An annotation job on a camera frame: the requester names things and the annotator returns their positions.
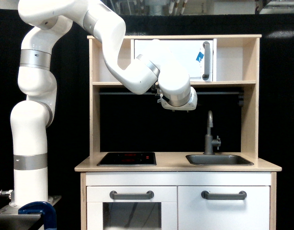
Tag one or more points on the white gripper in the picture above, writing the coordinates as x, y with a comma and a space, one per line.
185, 106

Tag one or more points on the white microwave door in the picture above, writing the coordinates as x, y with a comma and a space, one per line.
177, 57

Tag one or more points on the grey microwave door handle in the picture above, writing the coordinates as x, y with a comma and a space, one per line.
207, 57

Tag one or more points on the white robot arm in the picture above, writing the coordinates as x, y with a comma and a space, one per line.
39, 78

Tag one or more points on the white oven door with window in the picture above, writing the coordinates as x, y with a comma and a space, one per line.
158, 213

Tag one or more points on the white cabinet door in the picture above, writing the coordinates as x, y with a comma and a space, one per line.
196, 213

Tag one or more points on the blue tape piece right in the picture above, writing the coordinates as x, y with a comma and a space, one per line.
200, 56

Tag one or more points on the grey toy faucet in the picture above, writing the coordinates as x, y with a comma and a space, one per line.
210, 142

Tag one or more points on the grey toy sink basin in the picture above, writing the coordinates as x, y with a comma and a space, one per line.
217, 160

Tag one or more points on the black toy stovetop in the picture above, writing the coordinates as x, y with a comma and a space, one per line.
128, 159

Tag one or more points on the blue C-clamp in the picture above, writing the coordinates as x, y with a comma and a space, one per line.
43, 208

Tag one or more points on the wooden toy kitchen frame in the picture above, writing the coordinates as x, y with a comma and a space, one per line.
138, 123

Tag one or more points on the black hanging rail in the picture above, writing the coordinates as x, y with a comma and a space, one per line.
150, 93

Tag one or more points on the grey oven door handle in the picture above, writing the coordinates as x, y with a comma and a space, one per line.
135, 196

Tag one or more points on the grey cabinet door handle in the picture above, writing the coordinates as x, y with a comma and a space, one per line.
223, 196

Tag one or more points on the silver cable connector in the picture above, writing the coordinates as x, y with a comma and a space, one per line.
6, 193

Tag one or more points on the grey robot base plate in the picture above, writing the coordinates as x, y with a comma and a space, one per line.
11, 210

